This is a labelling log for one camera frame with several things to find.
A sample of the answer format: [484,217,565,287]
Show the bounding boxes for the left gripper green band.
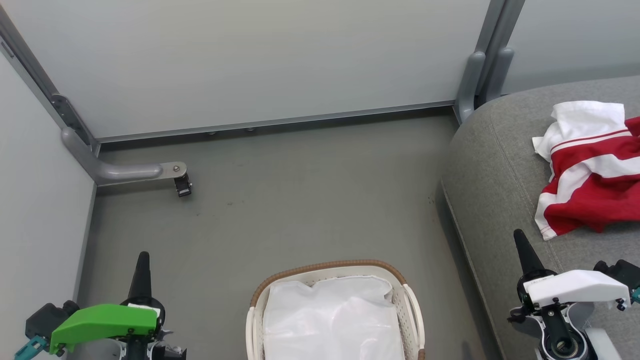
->
[49,251,174,360]

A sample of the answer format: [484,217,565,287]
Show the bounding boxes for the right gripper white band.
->
[509,229,632,323]

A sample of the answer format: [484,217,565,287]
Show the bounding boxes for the red and white garment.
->
[531,100,640,241]

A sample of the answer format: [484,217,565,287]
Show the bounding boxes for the light grey fabric sofa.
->
[440,75,640,360]

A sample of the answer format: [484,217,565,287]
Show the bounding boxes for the grey partition support foot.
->
[60,126,188,187]

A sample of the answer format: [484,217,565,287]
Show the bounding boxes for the cream laundry basket brown rim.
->
[245,259,427,360]

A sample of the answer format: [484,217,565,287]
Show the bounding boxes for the white basket liner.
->
[262,275,406,360]

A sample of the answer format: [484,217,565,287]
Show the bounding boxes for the teal cable connector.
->
[14,335,49,360]

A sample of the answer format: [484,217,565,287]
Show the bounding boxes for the grey partition post with foot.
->
[482,0,526,104]
[453,0,508,125]

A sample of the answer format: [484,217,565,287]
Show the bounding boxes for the grey partition base rail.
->
[95,100,457,145]

